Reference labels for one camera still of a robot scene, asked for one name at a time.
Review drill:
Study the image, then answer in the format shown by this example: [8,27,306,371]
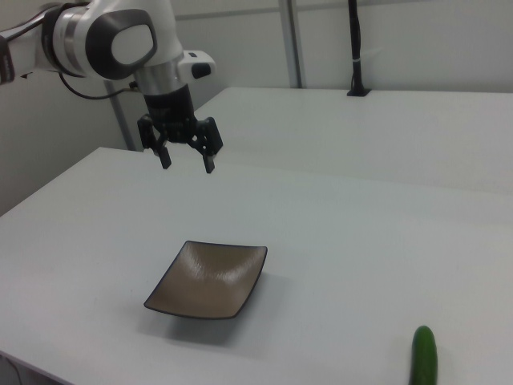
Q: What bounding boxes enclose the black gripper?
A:
[136,83,224,175]

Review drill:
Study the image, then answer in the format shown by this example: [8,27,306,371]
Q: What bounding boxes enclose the green cucumber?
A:
[408,325,438,385]

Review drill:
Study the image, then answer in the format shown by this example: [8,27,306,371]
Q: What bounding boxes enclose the square brown ceramic plate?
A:
[143,240,269,321]

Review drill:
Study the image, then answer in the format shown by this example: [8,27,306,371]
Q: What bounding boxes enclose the black pole with base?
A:
[345,0,372,98]

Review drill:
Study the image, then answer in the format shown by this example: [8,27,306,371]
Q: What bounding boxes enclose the grey metal frame post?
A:
[103,79,138,152]
[279,0,303,89]

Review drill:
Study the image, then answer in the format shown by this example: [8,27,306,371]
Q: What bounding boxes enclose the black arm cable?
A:
[58,70,139,100]

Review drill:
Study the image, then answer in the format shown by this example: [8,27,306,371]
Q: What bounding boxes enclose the black velcro strap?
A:
[0,34,18,84]

